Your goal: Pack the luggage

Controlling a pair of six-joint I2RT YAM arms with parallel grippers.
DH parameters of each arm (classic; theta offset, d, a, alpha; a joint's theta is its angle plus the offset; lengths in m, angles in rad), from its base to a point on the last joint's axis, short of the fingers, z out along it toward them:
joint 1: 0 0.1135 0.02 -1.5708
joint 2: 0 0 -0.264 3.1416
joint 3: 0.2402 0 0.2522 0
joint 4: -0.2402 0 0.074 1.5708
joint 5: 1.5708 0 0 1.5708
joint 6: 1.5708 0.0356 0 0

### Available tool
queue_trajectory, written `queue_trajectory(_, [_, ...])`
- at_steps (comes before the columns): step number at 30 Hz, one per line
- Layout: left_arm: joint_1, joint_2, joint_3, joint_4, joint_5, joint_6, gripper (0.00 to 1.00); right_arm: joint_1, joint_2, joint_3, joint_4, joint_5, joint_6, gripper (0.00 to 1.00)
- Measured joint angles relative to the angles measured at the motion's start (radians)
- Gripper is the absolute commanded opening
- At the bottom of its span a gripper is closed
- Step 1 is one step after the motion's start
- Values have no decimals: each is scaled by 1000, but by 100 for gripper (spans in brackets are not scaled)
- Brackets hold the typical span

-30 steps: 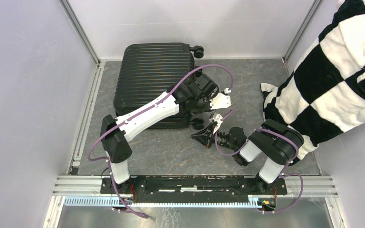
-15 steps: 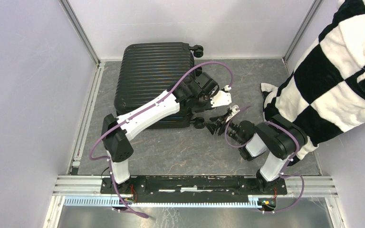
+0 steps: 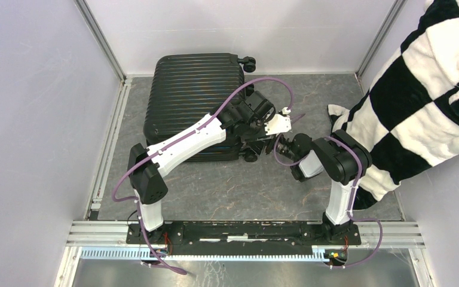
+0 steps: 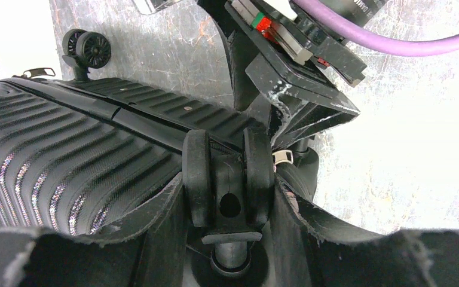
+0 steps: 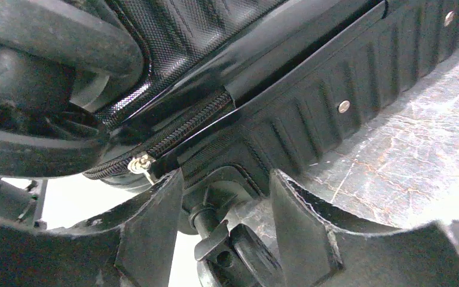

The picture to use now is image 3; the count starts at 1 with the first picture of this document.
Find black suitcase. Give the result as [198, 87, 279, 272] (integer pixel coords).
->
[143, 53, 274, 162]

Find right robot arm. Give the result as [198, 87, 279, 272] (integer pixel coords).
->
[273, 129, 372, 244]

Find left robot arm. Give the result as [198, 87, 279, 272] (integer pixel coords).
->
[129, 91, 290, 244]

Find black white checkered blanket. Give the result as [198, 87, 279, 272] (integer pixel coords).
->
[328, 1, 459, 210]

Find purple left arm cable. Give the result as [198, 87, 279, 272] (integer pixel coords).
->
[112, 77, 295, 276]

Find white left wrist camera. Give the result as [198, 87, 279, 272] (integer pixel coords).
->
[264, 107, 292, 136]

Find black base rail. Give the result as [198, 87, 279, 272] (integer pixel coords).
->
[126, 221, 362, 255]

